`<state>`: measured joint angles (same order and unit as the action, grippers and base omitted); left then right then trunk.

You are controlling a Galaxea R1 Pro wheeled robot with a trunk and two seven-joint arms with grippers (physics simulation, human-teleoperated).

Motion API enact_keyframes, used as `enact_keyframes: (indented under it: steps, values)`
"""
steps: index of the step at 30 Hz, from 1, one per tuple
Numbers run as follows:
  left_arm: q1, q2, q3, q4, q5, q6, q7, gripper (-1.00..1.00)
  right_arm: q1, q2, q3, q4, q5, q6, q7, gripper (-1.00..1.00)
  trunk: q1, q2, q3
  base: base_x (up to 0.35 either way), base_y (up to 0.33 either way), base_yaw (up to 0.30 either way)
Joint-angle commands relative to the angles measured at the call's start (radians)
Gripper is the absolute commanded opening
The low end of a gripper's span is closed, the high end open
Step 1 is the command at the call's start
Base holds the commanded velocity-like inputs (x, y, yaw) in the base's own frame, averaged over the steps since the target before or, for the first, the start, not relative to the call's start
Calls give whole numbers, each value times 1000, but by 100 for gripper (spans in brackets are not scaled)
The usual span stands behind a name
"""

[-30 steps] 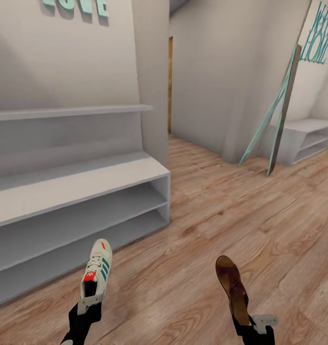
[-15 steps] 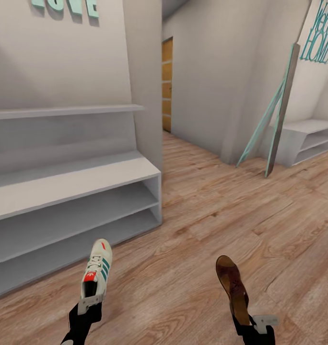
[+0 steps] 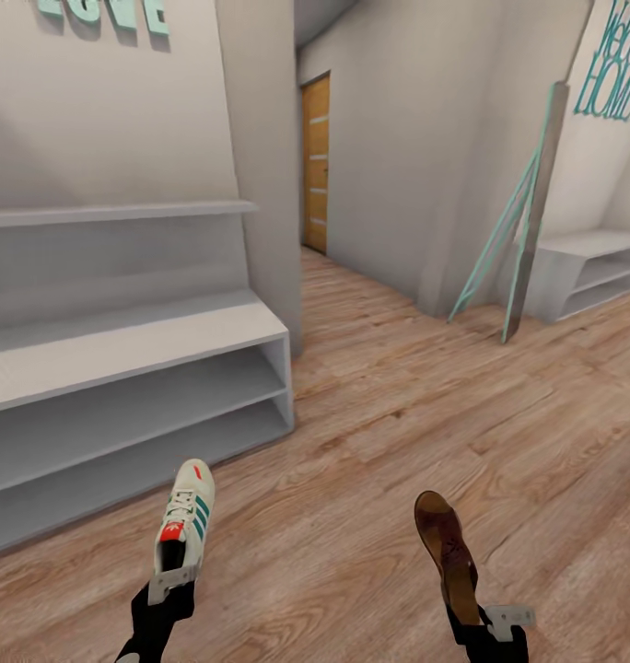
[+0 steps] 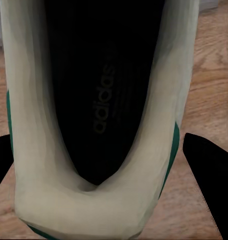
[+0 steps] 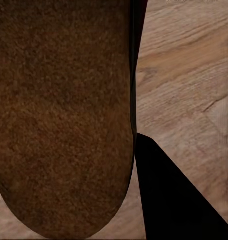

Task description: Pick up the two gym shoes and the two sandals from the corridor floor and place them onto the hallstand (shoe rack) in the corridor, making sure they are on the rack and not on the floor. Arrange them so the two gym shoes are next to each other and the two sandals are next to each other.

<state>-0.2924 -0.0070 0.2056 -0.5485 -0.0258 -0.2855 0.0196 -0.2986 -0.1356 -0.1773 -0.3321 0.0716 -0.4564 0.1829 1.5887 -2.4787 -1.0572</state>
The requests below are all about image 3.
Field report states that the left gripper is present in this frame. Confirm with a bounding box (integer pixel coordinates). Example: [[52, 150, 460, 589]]
[[131, 582, 194, 640]]

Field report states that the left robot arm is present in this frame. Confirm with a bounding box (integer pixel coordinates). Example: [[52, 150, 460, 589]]
[[115, 564, 201, 663]]

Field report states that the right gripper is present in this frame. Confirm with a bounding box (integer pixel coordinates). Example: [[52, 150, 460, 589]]
[[447, 605, 530, 663]]

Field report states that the sandal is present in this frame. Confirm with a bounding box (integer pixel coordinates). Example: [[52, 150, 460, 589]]
[[414, 491, 481, 626]]

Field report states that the gym shoe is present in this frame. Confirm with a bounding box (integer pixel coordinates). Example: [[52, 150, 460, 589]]
[[154, 458, 215, 574]]

